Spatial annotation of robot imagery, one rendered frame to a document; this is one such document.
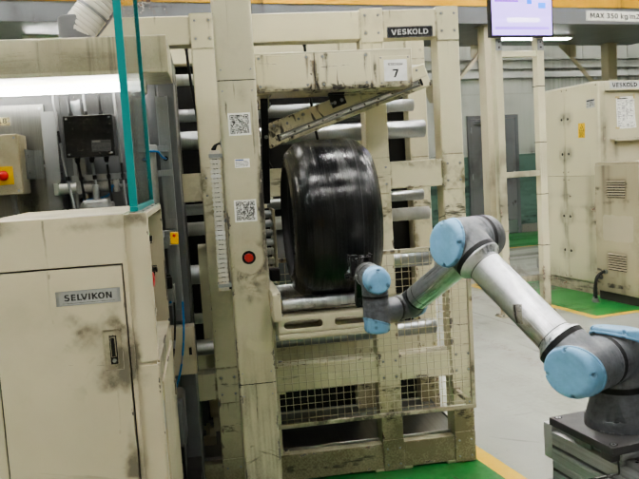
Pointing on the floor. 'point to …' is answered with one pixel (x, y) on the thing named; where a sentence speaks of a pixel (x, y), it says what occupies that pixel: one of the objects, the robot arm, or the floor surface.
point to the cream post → (246, 240)
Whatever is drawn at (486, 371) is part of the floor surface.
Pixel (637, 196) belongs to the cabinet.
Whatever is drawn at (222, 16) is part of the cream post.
